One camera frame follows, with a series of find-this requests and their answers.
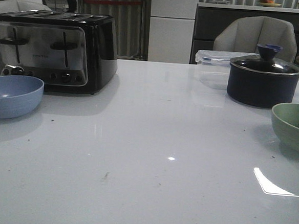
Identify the glass pot lid blue knob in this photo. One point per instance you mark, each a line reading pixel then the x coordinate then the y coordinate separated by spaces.
pixel 265 61

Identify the dark blue saucepan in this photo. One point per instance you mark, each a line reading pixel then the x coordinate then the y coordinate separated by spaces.
pixel 260 89

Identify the white cabinet column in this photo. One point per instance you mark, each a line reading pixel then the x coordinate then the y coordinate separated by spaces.
pixel 171 30

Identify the black and chrome toaster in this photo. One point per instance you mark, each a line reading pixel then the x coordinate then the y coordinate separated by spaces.
pixel 71 53

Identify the metal trolley cart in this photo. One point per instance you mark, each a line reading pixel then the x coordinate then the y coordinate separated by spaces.
pixel 56 4

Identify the beige armchair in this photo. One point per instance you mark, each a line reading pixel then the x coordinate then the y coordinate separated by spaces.
pixel 12 6
pixel 245 33

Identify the beige left armchair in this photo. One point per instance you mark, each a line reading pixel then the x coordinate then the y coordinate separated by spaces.
pixel 12 6

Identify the beige right armchair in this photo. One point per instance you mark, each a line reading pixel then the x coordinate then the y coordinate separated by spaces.
pixel 245 33

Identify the green bowl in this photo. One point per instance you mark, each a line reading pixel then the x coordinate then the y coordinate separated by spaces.
pixel 285 123

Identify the red barrier belt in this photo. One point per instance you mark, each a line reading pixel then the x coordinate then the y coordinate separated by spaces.
pixel 104 2

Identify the dark grey sideboard counter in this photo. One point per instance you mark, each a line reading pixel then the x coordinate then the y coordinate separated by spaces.
pixel 212 19

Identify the fruit bowl on counter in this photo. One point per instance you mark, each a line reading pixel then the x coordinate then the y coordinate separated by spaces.
pixel 269 3

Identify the clear plastic storage container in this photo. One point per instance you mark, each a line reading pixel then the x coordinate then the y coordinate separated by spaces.
pixel 213 67

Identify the blue bowl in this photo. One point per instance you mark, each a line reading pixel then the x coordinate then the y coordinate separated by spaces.
pixel 19 95

